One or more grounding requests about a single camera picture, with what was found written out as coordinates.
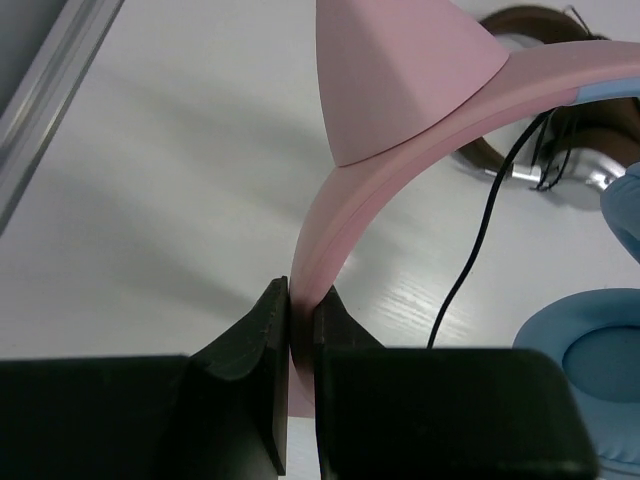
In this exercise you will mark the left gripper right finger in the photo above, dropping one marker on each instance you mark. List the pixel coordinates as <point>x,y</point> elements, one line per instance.
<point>449,413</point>

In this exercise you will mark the pink blue cat-ear headphones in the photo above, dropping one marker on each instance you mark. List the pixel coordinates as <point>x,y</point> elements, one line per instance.
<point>402,85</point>

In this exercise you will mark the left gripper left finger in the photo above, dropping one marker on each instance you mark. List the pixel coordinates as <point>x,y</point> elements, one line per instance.
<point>220,413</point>

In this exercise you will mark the brown silver headphones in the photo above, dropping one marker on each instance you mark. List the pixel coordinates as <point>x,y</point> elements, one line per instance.
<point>582,149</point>

